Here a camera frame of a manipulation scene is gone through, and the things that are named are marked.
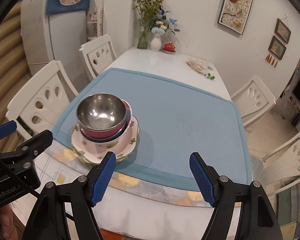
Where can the plastic snack bag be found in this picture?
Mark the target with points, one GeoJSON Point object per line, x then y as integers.
{"type": "Point", "coordinates": [200, 66]}

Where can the lower small framed picture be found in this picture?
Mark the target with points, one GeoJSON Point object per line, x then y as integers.
{"type": "Point", "coordinates": [277, 48]}

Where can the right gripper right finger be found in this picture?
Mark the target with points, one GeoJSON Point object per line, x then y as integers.
{"type": "Point", "coordinates": [257, 219]}

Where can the blue waffle table mat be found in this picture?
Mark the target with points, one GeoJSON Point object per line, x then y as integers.
{"type": "Point", "coordinates": [175, 120]}

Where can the blue artificial flowers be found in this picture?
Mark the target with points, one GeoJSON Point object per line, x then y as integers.
{"type": "Point", "coordinates": [153, 17]}

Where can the large green-rimmed forest plate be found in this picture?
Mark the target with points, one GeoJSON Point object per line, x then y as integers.
{"type": "Point", "coordinates": [81, 143]}

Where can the red lidded teacup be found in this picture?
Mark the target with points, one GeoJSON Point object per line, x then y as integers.
{"type": "Point", "coordinates": [169, 47]}

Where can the magenta steel bowl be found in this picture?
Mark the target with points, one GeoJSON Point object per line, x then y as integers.
{"type": "Point", "coordinates": [101, 115]}

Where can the white chair far left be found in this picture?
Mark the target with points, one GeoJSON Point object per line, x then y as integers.
{"type": "Point", "coordinates": [97, 55]}

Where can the white chair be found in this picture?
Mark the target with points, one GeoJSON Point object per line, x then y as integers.
{"type": "Point", "coordinates": [42, 100]}
{"type": "Point", "coordinates": [97, 55]}
{"type": "Point", "coordinates": [282, 163]}
{"type": "Point", "coordinates": [253, 100]}

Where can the green wrapped candy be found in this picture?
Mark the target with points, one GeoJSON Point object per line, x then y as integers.
{"type": "Point", "coordinates": [210, 76]}

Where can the large butterfly wall picture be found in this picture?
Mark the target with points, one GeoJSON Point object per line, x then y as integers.
{"type": "Point", "coordinates": [234, 14]}

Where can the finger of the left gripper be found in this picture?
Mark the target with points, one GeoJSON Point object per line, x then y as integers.
{"type": "Point", "coordinates": [28, 150]}
{"type": "Point", "coordinates": [7, 129]}

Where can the person left hand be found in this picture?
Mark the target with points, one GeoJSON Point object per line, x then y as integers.
{"type": "Point", "coordinates": [6, 221]}

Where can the orange hanging wall ornament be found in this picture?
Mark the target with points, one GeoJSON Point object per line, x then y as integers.
{"type": "Point", "coordinates": [270, 59]}

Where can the small green-rimmed forest plate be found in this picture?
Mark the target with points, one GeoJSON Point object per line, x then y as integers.
{"type": "Point", "coordinates": [132, 125]}

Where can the white lattice shelf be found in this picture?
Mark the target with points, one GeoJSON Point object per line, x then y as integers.
{"type": "Point", "coordinates": [95, 24]}

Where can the white chair near left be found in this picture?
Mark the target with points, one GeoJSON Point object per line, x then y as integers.
{"type": "Point", "coordinates": [42, 100]}

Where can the pink cartoon melamine bowl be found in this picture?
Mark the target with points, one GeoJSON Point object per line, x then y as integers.
{"type": "Point", "coordinates": [115, 136]}

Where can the small framed picture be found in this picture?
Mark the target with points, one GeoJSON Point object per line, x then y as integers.
{"type": "Point", "coordinates": [277, 48]}
{"type": "Point", "coordinates": [283, 31]}

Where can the green glass vase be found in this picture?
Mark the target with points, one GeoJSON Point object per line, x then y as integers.
{"type": "Point", "coordinates": [143, 38]}

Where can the white chair far right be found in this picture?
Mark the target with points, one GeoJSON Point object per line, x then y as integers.
{"type": "Point", "coordinates": [253, 100]}

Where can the upper small framed picture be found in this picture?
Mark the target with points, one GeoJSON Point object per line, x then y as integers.
{"type": "Point", "coordinates": [283, 31]}

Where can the white ceramic flower vase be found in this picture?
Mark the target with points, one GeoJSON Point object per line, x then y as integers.
{"type": "Point", "coordinates": [156, 43]}

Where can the white refrigerator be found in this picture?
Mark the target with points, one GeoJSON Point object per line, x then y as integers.
{"type": "Point", "coordinates": [53, 37]}

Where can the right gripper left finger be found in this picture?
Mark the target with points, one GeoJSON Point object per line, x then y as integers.
{"type": "Point", "coordinates": [48, 217]}

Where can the white chair near right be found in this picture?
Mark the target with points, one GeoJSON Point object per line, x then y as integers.
{"type": "Point", "coordinates": [282, 163]}

